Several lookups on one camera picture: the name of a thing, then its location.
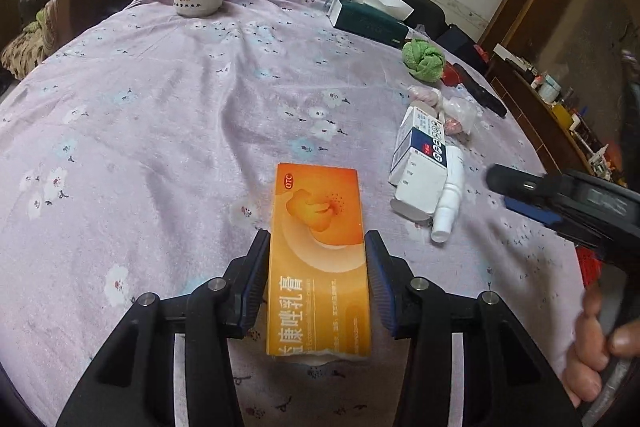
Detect red plastic basket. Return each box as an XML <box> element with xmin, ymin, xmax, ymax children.
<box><xmin>575</xmin><ymin>247</ymin><xmax>607</xmax><ymax>290</ymax></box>

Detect teal jar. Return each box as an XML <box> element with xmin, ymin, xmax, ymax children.
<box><xmin>539</xmin><ymin>74</ymin><xmax>562</xmax><ymax>102</ymax></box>

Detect patterned brown cloth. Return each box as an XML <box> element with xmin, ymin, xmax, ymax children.
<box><xmin>0</xmin><ymin>0</ymin><xmax>58</xmax><ymax>80</ymax></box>

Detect clear plastic pouch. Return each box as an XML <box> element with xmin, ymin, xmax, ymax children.
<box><xmin>440</xmin><ymin>97</ymin><xmax>479</xmax><ymax>140</ymax></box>

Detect small pink plastic bag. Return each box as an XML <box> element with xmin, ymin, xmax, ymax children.
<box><xmin>407</xmin><ymin>84</ymin><xmax>443</xmax><ymax>108</ymax></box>

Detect green crumpled cloth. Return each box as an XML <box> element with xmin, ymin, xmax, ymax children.
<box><xmin>402</xmin><ymin>39</ymin><xmax>446</xmax><ymax>82</ymax></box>

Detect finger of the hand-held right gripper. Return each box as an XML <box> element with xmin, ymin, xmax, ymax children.
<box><xmin>504</xmin><ymin>197</ymin><xmax>565</xmax><ymax>229</ymax></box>
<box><xmin>487</xmin><ymin>163</ymin><xmax>557</xmax><ymax>204</ymax></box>

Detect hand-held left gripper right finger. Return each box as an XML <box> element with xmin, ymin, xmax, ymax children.
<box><xmin>364</xmin><ymin>229</ymin><xmax>583</xmax><ymax>427</ymax></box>

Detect orange medicine box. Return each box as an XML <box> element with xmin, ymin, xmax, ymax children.
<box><xmin>263</xmin><ymin>163</ymin><xmax>375</xmax><ymax>360</ymax></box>

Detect dark bag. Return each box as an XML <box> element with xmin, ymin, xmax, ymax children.
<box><xmin>440</xmin><ymin>24</ymin><xmax>482</xmax><ymax>64</ymax></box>

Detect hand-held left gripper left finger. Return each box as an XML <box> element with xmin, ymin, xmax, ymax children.
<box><xmin>55</xmin><ymin>229</ymin><xmax>272</xmax><ymax>427</ymax></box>

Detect person's right hand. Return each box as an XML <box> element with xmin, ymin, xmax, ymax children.
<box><xmin>562</xmin><ymin>279</ymin><xmax>640</xmax><ymax>410</ymax></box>

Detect black remote control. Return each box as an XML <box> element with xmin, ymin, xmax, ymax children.
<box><xmin>452</xmin><ymin>63</ymin><xmax>507</xmax><ymax>116</ymax></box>

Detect dark green tissue box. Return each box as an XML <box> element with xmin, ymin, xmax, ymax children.
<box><xmin>327</xmin><ymin>0</ymin><xmax>415</xmax><ymax>48</ymax></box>

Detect white spray bottle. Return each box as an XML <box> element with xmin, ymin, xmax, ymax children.
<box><xmin>431</xmin><ymin>145</ymin><xmax>466</xmax><ymax>244</ymax></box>

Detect white and blue medicine box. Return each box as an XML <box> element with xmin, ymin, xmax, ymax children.
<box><xmin>388</xmin><ymin>103</ymin><xmax>448</xmax><ymax>223</ymax></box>

